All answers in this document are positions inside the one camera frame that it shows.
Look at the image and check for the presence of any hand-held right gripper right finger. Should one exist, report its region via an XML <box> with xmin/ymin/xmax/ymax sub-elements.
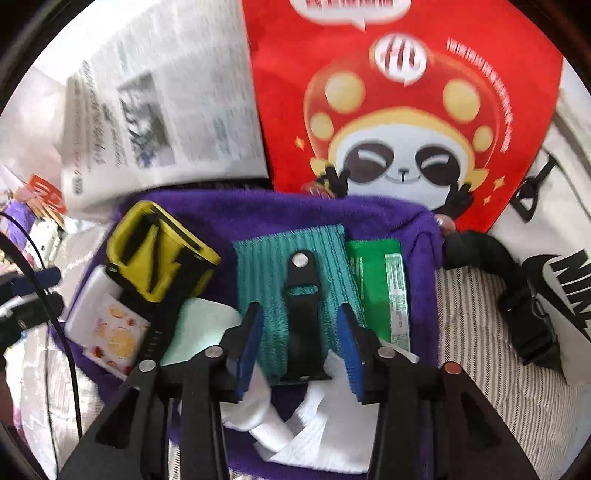
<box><xmin>336</xmin><ymin>302</ymin><xmax>541</xmax><ymax>480</ymax></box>

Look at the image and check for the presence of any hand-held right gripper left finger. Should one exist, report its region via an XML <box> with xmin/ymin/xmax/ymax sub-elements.
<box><xmin>58</xmin><ymin>302</ymin><xmax>266</xmax><ymax>480</ymax></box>

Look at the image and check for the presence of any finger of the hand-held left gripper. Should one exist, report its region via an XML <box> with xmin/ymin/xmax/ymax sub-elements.
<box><xmin>11</xmin><ymin>268</ymin><xmax>62</xmax><ymax>296</ymax></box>
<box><xmin>9</xmin><ymin>293</ymin><xmax>64</xmax><ymax>326</ymax></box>

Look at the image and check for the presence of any white sponge block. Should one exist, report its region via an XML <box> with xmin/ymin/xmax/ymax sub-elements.
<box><xmin>65</xmin><ymin>265</ymin><xmax>123</xmax><ymax>342</ymax></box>

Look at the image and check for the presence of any green tissue pack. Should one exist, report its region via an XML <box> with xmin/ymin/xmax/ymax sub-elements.
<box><xmin>164</xmin><ymin>298</ymin><xmax>242</xmax><ymax>365</ymax></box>

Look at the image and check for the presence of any black watch strap with stud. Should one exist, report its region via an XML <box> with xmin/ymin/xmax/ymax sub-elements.
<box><xmin>277</xmin><ymin>251</ymin><xmax>333</xmax><ymax>384</ymax></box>

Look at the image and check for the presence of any teal ribbed cloth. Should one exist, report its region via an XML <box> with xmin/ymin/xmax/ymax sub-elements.
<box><xmin>233</xmin><ymin>224</ymin><xmax>370</xmax><ymax>377</ymax></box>

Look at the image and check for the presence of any green packet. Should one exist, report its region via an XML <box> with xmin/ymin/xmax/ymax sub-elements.
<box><xmin>345</xmin><ymin>237</ymin><xmax>413</xmax><ymax>352</ymax></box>

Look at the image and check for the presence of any white foam wrap sheet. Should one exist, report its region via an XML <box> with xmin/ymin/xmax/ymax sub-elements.
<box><xmin>219</xmin><ymin>344</ymin><xmax>421</xmax><ymax>474</ymax></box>

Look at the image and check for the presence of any fruit print sticker card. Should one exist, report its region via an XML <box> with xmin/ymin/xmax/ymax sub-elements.
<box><xmin>85</xmin><ymin>295</ymin><xmax>151</xmax><ymax>381</ymax></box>

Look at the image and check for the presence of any yellow mesh pouch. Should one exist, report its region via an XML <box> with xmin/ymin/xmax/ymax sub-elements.
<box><xmin>106</xmin><ymin>200</ymin><xmax>221</xmax><ymax>303</ymax></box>

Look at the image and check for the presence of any black watch strap with holes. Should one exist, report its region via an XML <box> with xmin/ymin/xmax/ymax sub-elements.
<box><xmin>136</xmin><ymin>295</ymin><xmax>181</xmax><ymax>367</ymax></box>

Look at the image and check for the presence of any purple plush storage tray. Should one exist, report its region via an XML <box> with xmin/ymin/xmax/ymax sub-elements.
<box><xmin>48</xmin><ymin>187</ymin><xmax>446</xmax><ymax>476</ymax></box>

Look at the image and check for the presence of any white plastic shopping bag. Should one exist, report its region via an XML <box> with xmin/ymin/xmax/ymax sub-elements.
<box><xmin>9</xmin><ymin>55</ymin><xmax>70</xmax><ymax>222</ymax></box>

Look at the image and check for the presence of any striped bed sheet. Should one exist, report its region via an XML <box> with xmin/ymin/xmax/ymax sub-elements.
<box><xmin>18</xmin><ymin>226</ymin><xmax>580</xmax><ymax>480</ymax></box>

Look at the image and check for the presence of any folded newspaper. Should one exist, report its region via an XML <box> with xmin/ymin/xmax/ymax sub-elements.
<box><xmin>60</xmin><ymin>0</ymin><xmax>269</xmax><ymax>220</ymax></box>

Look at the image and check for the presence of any red panda paper bag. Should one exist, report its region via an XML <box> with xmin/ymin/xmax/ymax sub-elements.
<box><xmin>242</xmin><ymin>0</ymin><xmax>565</xmax><ymax>234</ymax></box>

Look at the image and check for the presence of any white waist bag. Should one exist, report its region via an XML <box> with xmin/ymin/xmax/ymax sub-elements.
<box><xmin>438</xmin><ymin>60</ymin><xmax>591</xmax><ymax>388</ymax></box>

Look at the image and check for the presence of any black cable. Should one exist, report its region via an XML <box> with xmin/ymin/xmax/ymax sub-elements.
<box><xmin>0</xmin><ymin>212</ymin><xmax>84</xmax><ymax>439</ymax></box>

